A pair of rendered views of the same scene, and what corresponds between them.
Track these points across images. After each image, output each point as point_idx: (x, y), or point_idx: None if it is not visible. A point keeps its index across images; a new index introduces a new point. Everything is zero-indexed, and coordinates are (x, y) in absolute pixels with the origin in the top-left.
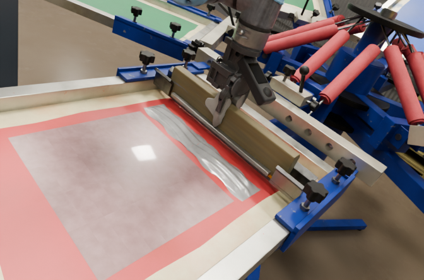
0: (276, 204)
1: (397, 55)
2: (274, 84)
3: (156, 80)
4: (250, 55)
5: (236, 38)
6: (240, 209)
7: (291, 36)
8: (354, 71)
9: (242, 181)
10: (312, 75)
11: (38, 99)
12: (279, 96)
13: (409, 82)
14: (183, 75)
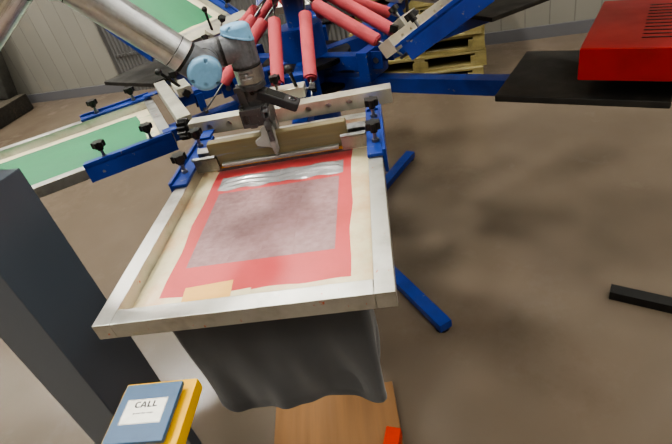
0: (359, 157)
1: (324, 5)
2: None
3: (199, 168)
4: (262, 86)
5: (245, 83)
6: (346, 175)
7: None
8: (309, 41)
9: (330, 164)
10: None
11: (161, 242)
12: None
13: (348, 18)
14: (220, 144)
